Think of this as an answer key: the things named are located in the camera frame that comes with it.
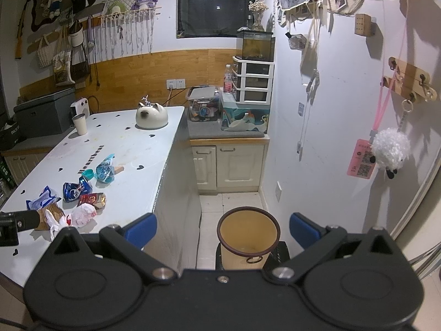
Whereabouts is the brown paper bag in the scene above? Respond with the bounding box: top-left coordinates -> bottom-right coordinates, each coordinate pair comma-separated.
34,202 -> 64,231

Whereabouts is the blue white snack wrapper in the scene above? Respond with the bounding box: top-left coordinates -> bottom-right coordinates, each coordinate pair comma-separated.
26,185 -> 61,210

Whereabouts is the red cigarette pack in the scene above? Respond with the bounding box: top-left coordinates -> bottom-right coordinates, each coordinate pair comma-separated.
78,193 -> 106,210

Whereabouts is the white plastic bag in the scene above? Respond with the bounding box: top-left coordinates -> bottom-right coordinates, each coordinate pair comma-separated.
49,204 -> 97,241

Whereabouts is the crushed blue pepsi can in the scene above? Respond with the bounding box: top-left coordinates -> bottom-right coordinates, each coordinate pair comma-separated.
63,176 -> 93,202

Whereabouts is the light blue snack wrapper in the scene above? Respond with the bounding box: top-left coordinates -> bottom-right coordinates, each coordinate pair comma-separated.
95,154 -> 115,184

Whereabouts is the teal bottle cap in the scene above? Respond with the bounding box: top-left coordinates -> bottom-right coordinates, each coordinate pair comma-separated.
82,169 -> 94,180

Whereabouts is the beige trash bin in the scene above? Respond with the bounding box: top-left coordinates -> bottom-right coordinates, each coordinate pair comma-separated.
217,206 -> 280,271

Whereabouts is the pink card tag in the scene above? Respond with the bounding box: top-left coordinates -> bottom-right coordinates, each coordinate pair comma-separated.
347,139 -> 375,179

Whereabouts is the cream floor cabinet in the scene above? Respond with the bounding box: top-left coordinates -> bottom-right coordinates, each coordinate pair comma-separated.
191,136 -> 270,194

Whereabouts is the grey storage box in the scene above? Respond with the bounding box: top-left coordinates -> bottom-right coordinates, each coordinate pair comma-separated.
14,87 -> 76,138

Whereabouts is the white cat teapot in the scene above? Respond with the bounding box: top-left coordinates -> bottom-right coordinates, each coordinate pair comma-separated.
135,102 -> 168,130

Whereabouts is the white paper cup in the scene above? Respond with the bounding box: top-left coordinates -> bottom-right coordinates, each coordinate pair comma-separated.
72,114 -> 87,136

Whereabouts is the teal printed box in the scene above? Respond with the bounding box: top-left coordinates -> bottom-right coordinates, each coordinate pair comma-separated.
220,92 -> 270,133

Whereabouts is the clear storage box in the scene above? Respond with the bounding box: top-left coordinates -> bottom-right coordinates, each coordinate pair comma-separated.
186,85 -> 221,122

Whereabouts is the white drawer unit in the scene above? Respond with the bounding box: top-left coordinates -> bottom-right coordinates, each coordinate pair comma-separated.
232,56 -> 275,105

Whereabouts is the plastic water bottle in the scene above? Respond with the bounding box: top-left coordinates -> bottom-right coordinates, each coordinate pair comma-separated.
224,63 -> 232,94

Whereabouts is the wooden key hook rack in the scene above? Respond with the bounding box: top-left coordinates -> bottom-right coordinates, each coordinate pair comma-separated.
382,57 -> 438,103

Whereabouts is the glass fish tank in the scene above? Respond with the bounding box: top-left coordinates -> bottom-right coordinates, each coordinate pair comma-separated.
235,31 -> 275,62

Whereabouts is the dried flower vase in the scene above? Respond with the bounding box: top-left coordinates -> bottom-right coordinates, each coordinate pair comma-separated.
248,0 -> 268,31

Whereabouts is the dark window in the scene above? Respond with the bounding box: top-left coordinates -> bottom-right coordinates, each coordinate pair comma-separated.
176,0 -> 251,38

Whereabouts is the low wall socket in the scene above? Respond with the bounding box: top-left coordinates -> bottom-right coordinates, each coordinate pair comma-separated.
275,181 -> 282,202

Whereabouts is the white fluffy sheep keychain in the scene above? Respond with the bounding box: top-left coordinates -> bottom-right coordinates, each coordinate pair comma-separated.
370,128 -> 410,179

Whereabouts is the wall power socket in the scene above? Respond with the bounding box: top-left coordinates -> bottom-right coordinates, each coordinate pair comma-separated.
166,79 -> 186,89

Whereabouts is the macrame wall hanging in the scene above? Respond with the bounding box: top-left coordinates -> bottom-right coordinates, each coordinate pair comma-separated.
100,0 -> 161,61

